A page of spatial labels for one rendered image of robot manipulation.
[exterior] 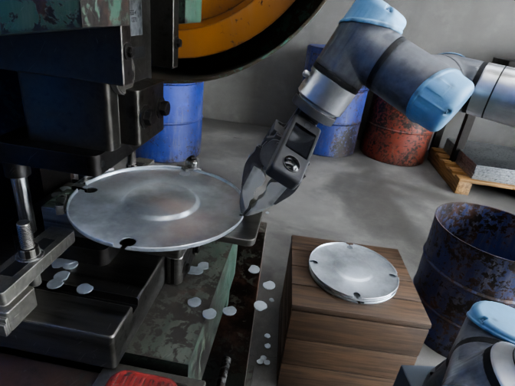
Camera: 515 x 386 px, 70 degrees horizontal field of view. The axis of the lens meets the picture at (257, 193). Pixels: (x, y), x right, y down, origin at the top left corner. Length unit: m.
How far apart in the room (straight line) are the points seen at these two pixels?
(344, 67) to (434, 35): 3.48
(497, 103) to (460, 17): 3.44
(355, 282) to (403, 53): 0.84
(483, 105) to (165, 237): 0.49
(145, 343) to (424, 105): 0.49
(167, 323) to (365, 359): 0.79
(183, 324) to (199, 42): 0.60
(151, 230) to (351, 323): 0.75
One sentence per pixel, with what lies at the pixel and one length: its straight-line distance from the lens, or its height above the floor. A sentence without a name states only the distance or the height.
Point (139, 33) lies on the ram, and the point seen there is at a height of 1.04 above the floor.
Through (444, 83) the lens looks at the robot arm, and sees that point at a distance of 0.50.
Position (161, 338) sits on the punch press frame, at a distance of 0.60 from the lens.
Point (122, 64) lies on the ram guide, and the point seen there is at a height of 1.02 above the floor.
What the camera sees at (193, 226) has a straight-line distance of 0.58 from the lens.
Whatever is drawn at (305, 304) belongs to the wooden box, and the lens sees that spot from 1.12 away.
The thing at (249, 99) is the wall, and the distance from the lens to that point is 3.96.
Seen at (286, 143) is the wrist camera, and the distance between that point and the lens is 0.50.
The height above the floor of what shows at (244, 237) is 0.78.
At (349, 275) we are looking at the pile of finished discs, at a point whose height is 0.38.
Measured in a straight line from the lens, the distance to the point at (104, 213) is 0.63.
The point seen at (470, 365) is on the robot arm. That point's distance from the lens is 0.66.
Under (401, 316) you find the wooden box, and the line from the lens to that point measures 1.20.
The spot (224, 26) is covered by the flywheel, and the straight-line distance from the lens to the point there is 0.89.
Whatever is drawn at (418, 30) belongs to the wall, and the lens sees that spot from 3.95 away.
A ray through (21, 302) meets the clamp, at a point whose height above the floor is 0.73.
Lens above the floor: 1.09
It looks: 26 degrees down
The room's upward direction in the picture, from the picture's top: 7 degrees clockwise
